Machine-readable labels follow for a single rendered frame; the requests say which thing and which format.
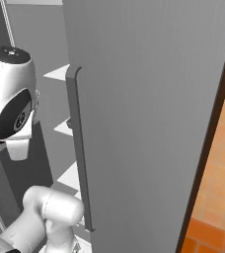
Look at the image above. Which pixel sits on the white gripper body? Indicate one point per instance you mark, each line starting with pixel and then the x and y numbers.
pixel 18 148

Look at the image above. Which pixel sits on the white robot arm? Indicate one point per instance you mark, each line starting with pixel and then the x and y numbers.
pixel 9 82

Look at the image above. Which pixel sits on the white freezer rack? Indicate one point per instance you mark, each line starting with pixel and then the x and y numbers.
pixel 59 73
pixel 84 245
pixel 70 177
pixel 65 127

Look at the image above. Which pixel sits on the grey freezer door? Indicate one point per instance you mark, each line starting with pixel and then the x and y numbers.
pixel 144 125

